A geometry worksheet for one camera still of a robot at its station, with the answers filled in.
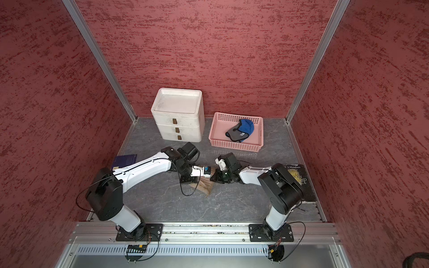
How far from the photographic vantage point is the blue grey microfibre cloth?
1.09 metres

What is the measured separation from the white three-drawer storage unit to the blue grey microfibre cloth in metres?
0.20

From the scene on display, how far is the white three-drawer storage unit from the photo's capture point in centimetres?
92
